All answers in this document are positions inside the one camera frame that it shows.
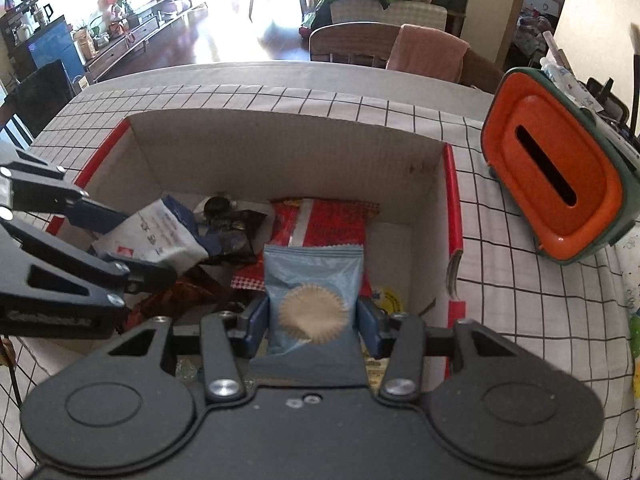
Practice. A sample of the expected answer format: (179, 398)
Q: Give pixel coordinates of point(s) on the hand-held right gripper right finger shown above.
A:
(369, 327)

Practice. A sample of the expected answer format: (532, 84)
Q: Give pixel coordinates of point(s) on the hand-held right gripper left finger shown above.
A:
(257, 325)

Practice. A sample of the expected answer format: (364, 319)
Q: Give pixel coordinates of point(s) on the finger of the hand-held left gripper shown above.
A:
(95, 215)
(145, 276)

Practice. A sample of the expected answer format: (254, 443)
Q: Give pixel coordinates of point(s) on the yellow snack packet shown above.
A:
(389, 300)

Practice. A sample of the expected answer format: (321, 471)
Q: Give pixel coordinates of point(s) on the white blue snack packet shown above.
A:
(150, 235)

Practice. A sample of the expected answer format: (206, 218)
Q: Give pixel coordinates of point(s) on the brown snack packet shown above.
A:
(195, 290)

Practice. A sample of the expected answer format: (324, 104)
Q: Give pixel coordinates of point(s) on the black snack packet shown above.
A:
(235, 245)

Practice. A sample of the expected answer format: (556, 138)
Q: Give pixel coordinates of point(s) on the silver foil snack packet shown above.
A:
(216, 206)

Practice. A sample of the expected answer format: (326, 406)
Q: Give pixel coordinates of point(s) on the red snack packet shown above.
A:
(330, 225)

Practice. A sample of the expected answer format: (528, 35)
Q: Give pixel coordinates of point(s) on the red cardboard box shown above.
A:
(280, 160)

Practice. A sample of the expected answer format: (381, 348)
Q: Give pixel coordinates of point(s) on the black chair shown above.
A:
(42, 95)

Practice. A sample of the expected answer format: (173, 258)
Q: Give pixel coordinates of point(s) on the white checkered tablecloth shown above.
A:
(525, 310)

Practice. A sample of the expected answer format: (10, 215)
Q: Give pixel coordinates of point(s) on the blue box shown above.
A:
(60, 50)

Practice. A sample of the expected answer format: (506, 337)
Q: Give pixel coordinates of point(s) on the wooden tv cabinet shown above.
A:
(125, 42)

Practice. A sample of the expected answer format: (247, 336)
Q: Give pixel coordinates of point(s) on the red flower bouquet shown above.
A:
(112, 7)

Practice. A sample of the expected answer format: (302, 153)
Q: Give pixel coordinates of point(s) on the orange tissue box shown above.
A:
(595, 210)

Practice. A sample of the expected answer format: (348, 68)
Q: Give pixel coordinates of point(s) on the colourful plastic bag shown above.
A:
(631, 285)

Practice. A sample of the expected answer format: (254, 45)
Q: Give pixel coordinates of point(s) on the pink towel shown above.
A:
(425, 52)

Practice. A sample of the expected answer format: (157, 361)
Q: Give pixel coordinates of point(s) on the beige sofa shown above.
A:
(410, 15)

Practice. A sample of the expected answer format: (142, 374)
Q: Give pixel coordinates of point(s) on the white pen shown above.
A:
(555, 47)

